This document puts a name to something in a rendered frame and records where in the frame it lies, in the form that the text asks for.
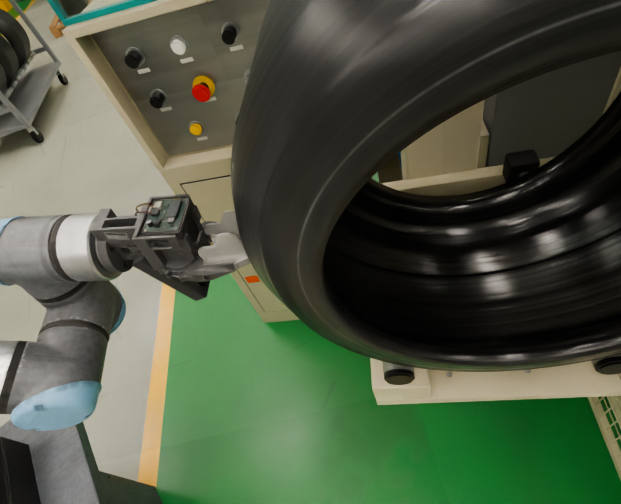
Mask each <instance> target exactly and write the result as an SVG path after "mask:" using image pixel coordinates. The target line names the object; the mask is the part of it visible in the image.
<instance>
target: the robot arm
mask: <svg viewBox="0 0 621 504"><path fill-rule="evenodd" d="M175 198H181V199H175ZM162 199H167V200H162ZM143 205H145V206H143ZM139 206H142V208H141V211H138V209H137V208H138V207H139ZM149 207H151V209H150V212H148V210H149ZM135 209H136V211H137V212H136V213H135V215H130V216H116V214H115V213H114V212H113V210H112V209H111V208H107V209H101V210H100V212H97V213H82V214H68V215H52V216H35V217H24V216H16V217H13V218H9V219H1V220H0V284H1V285H3V286H11V285H14V284H16V285H19V286H20V287H22V288H23V289H24V290H25V291H26V292H27V293H28V294H29V295H31V296H32V297H33V298H34V299H35V300H37V301H38V302H39V303H40V304H41V305H42V306H44V307H45V308H46V314H45V317H44V320H43V323H42V326H41V329H40V331H39V334H38V337H37V339H36V342H32V341H20V340H15V341H0V414H6V415H8V414H11V416H10V418H11V421H12V422H13V424H14V425H15V426H17V427H18V428H21V429H25V430H36V431H50V430H58V429H63V428H67V427H71V426H74V425H76V424H79V423H81V422H83V421H84V420H86V419H87V418H89V417H90V416H91V415H92V414H93V412H94V410H95V408H96V405H97V400H98V396H99V393H100V391H101V389H102V385H101V380H102V374H103V368H104V362H105V357H106V351H107V345H108V341H109V339H110V334H112V333H113V332H114V331H115V330H116V329H117V328H118V327H119V326H120V324H121V323H122V321H123V319H124V317H125V313H126V303H125V300H124V298H123V297H122V295H121V292H120V291H119V289H118V288H117V287H116V286H115V285H114V284H113V283H111V282H110V280H113V279H116V278H118V277H119V276H120V275H121V274H122V273H123V272H127V271H129V270H130V269H131V268H132V267H135V268H137V269H139V270H140V271H142V272H144V273H146V274H148V275H149V276H151V277H153V278H155V279H157V280H159V281H160V282H162V283H164V284H166V285H168V286H169V287H171V288H173V289H175V290H177V291H178V292H180V293H182V294H184V295H186V296H188V297H189V298H191V299H193V300H195V301H198V300H201V299H203V298H206V297H207V293H208V289H209V284H210V280H214V279H216V278H219V277H222V276H225V275H227V274H230V273H233V272H235V271H236V269H239V268H242V267H244V266H246V265H248V264H250V261H249V259H248V257H247V254H246V252H245V250H244V247H243V244H242V241H241V238H240V234H239V230H238V226H237V220H236V214H235V211H225V212H224V213H223V216H222V220H221V222H220V223H219V222H214V221H206V222H203V223H201V222H200V220H201V214H200V212H199V210H198V208H197V206H196V205H194V204H193V202H192V200H191V198H190V196H189V194H179V195H164V196H149V199H148V201H147V203H143V204H139V205H137V206H136V208H135ZM137 213H139V215H137ZM210 242H213V244H214V245H211V243H210Z"/></svg>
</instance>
